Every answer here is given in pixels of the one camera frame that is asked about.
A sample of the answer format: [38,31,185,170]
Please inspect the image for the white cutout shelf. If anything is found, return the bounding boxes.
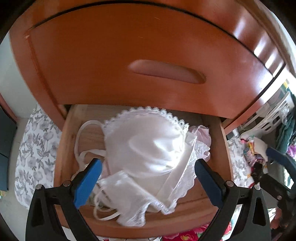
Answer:
[240,91,295,140]

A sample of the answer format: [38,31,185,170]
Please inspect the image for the dark teal hanging clothes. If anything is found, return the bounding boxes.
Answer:
[276,92,295,154]

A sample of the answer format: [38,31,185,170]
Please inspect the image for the person's right hand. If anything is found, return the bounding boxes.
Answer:
[270,208,282,230]

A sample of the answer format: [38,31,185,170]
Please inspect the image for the white lace underwear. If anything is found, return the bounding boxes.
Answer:
[92,170,153,227]

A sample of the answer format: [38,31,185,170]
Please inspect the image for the wooden drawer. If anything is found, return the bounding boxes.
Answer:
[53,104,234,239]
[29,4,273,118]

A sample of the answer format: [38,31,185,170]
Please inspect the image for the red floral blanket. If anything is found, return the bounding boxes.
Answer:
[159,205,242,241]

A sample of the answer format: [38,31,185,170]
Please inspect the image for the dark blue refrigerator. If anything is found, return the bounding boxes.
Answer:
[0,106,19,193]

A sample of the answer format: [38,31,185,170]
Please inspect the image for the wooden nightstand cabinet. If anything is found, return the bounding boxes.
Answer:
[9,0,296,135]

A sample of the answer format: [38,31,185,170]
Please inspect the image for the white lace bra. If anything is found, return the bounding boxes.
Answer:
[84,107,196,215]

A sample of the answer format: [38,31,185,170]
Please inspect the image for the pale pink garment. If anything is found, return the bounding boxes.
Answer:
[189,125,212,162]

